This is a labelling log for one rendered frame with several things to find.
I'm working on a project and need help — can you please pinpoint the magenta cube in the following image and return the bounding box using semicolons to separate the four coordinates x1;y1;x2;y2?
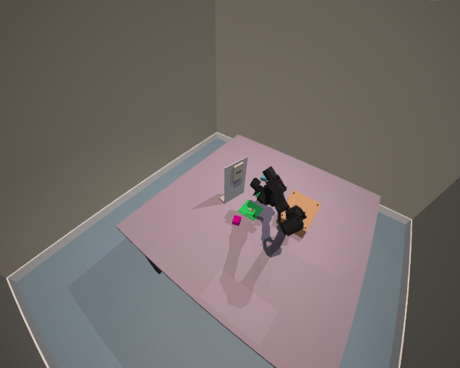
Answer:
232;215;242;226

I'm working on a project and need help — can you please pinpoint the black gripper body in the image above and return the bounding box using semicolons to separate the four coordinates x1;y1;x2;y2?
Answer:
250;178;276;207

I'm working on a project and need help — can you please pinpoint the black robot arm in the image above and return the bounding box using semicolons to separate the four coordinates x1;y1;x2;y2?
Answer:
257;166;307;236

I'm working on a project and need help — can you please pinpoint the grey panel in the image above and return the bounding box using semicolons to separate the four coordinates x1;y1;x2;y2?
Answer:
220;157;248;204

